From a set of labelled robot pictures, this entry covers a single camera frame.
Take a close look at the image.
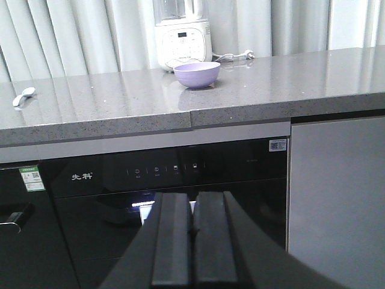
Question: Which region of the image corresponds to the grey cabinet door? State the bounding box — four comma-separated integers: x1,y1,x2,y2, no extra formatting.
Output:
288,117,384,288

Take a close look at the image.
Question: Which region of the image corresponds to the light blue plastic spoon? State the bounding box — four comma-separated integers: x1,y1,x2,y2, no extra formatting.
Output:
12,87,36,107

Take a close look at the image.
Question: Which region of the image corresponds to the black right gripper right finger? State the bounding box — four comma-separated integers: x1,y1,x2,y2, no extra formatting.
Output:
193,191,343,288

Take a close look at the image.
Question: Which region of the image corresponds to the grey pleated curtain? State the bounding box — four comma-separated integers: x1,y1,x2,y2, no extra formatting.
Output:
1,1,384,82

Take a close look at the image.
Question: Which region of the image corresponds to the black built-in dishwasher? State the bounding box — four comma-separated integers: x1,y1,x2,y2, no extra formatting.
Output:
39,137,288,288

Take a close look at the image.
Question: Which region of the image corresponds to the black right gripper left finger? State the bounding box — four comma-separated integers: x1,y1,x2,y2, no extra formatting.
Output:
100,193,192,288

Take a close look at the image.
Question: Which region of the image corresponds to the purple plastic bowl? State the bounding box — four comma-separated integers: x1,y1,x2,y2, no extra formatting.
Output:
173,61,221,89

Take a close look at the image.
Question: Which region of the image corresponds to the white power cord with plug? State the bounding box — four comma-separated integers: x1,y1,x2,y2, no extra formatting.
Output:
212,49,256,64

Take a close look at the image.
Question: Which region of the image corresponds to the black appliance with handle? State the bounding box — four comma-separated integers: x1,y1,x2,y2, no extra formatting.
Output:
1,162,79,288

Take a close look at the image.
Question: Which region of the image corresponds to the white blender with clear jar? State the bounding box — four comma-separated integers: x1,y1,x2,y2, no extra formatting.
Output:
153,0,212,72

